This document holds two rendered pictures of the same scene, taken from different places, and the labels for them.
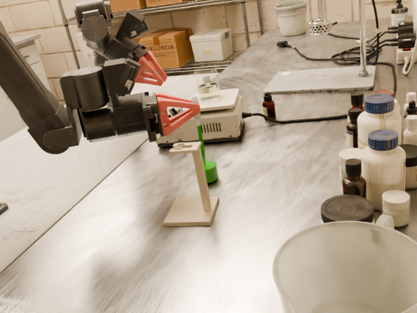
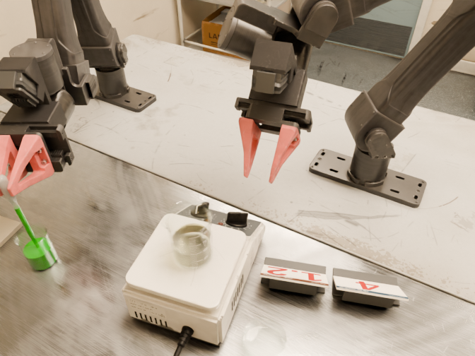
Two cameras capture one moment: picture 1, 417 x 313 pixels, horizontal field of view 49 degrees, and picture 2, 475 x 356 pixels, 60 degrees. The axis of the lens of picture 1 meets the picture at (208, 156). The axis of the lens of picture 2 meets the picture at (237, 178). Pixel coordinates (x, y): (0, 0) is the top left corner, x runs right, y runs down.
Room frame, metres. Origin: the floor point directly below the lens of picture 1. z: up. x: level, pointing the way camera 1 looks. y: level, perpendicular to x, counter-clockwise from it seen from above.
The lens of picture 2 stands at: (1.11, -0.34, 1.40)
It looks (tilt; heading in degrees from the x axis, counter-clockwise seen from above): 42 degrees down; 95
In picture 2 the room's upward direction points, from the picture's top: straight up
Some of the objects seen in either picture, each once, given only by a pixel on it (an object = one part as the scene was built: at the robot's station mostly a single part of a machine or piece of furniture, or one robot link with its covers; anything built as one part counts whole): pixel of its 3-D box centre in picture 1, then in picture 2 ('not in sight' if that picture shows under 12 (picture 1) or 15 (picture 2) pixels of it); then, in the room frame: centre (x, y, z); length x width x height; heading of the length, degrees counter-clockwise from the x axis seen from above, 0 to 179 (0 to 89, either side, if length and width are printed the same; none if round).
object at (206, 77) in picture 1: (208, 82); (189, 236); (1.02, -0.03, 1.02); 0.06 x 0.05 x 0.08; 28
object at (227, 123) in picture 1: (204, 118); (198, 262); (1.03, -0.01, 0.94); 0.22 x 0.13 x 0.08; 76
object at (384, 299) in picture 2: not in sight; (367, 283); (1.26, -0.01, 0.92); 0.09 x 0.06 x 0.04; 174
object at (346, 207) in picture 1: (347, 230); not in sight; (0.50, -0.17, 0.94); 0.07 x 0.07 x 0.07
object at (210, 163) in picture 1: (206, 165); (37, 247); (0.79, 0.01, 0.93); 0.04 x 0.04 x 0.06
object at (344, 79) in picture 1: (320, 79); not in sight; (1.27, -0.36, 0.91); 0.30 x 0.20 x 0.01; 65
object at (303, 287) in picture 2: not in sight; (294, 271); (1.16, 0.00, 0.92); 0.09 x 0.06 x 0.04; 174
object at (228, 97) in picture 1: (211, 100); (189, 257); (1.02, -0.03, 0.98); 0.12 x 0.12 x 0.01; 76
